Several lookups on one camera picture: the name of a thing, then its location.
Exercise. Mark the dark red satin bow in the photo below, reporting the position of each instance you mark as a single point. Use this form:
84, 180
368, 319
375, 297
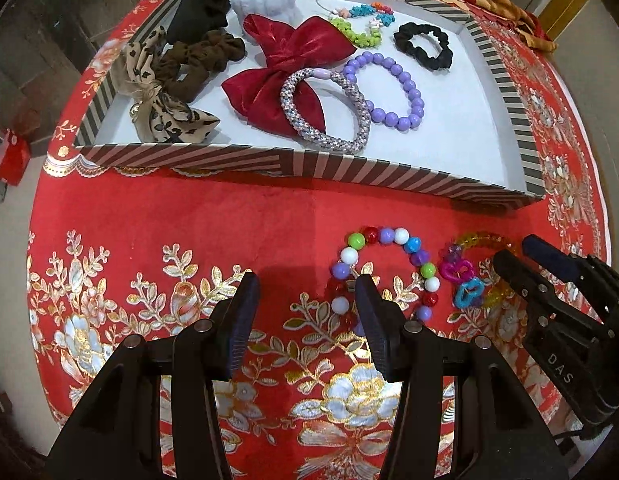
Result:
255, 93

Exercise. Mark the small black scrunchie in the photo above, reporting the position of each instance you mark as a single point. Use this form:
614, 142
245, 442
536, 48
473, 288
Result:
428, 44

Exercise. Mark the brown scrunchie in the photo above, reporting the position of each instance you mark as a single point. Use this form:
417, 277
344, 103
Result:
184, 69

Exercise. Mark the leopard print bow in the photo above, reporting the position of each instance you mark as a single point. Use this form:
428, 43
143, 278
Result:
157, 116

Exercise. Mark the red gold floral tablecloth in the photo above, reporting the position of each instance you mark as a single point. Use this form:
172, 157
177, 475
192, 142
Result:
141, 251

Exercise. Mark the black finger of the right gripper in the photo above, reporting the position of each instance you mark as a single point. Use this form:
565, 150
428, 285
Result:
542, 300
594, 279

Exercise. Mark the red box on floor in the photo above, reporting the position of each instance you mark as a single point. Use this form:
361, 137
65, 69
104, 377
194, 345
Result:
15, 155

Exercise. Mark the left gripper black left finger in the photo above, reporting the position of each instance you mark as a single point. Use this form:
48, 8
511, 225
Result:
114, 431

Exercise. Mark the striped white tray box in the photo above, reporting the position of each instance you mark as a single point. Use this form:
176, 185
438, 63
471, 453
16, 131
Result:
474, 142

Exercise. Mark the black fluffy scrunchie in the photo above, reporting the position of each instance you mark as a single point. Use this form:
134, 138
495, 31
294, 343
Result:
195, 18

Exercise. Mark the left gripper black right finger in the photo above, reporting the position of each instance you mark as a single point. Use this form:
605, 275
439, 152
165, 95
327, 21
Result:
498, 434

